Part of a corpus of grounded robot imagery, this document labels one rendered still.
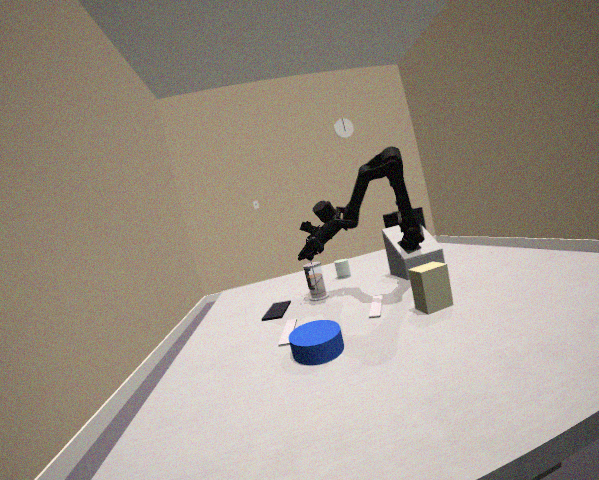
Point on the french press with black handle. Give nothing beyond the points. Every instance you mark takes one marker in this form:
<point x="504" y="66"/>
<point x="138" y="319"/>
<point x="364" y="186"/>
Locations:
<point x="315" y="281"/>

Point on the blue cylinder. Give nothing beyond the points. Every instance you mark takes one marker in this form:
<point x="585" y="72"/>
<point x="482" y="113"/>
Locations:
<point x="316" y="342"/>

